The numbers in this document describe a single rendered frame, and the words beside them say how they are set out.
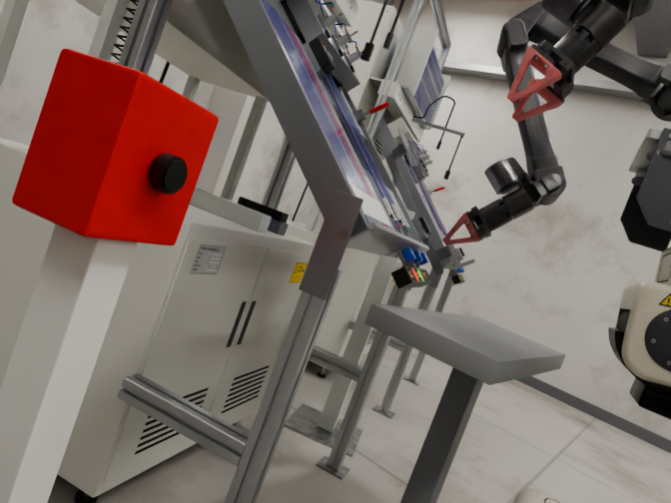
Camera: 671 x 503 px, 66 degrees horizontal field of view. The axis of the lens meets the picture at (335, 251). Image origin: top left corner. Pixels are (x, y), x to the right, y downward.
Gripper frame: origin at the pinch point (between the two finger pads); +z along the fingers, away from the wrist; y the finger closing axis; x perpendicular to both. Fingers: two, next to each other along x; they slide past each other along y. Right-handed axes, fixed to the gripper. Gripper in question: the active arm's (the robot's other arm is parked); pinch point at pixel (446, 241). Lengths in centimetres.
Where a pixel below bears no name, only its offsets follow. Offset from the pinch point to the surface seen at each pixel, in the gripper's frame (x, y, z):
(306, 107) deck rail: -27.4, 37.9, 8.4
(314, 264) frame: -1.7, 42.2, 18.1
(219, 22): -76, 6, 24
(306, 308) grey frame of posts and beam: 3.8, 41.3, 22.8
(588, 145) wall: -53, -336, -120
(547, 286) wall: 33, -334, -37
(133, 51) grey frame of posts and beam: -54, 42, 32
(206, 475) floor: 24, 2, 80
